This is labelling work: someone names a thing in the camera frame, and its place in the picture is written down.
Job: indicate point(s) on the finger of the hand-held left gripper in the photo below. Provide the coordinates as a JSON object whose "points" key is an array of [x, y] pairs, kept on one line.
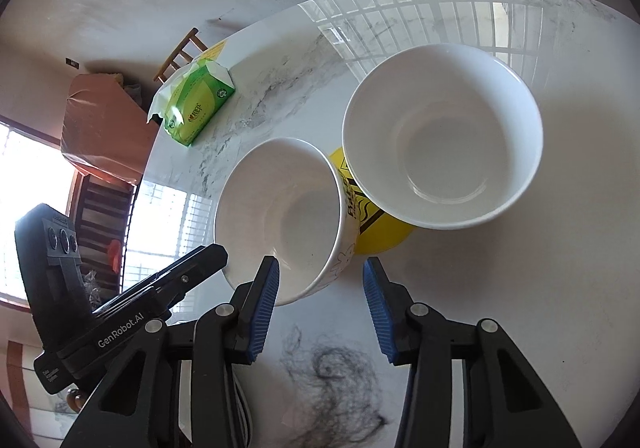
{"points": [[195, 268], [140, 303]]}

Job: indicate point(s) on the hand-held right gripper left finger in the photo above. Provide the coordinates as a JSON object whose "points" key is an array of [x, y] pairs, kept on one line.
{"points": [[262, 308]]}

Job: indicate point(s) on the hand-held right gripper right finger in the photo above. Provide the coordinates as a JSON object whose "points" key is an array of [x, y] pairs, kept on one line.
{"points": [[378, 313]]}

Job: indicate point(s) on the white printed bowl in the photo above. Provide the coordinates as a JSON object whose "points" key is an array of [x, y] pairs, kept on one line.
{"points": [[280, 208]]}

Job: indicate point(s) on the ribbed white bowl pink band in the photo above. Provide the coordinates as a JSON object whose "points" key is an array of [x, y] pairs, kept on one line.
{"points": [[440, 128]]}

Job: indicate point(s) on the red object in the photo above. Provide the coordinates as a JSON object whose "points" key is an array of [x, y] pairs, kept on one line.
{"points": [[114, 254]]}

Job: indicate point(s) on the side window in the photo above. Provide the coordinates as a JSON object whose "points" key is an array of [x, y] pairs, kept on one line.
{"points": [[30, 203]]}

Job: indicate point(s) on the dark wooden bench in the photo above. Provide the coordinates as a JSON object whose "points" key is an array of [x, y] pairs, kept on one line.
{"points": [[100, 213]]}

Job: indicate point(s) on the white marble dining table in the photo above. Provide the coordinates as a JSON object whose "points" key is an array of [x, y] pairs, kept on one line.
{"points": [[500, 303]]}

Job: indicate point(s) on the orange covered furniture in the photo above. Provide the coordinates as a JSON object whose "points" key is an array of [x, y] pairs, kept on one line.
{"points": [[100, 128]]}

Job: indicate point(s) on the green tissue pack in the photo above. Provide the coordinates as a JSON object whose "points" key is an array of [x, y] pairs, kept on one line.
{"points": [[200, 103]]}

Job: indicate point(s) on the light wooden chair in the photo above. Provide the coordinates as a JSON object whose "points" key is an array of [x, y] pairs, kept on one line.
{"points": [[182, 53]]}

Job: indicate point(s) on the dark wall switch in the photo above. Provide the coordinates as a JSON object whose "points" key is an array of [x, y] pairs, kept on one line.
{"points": [[72, 62]]}

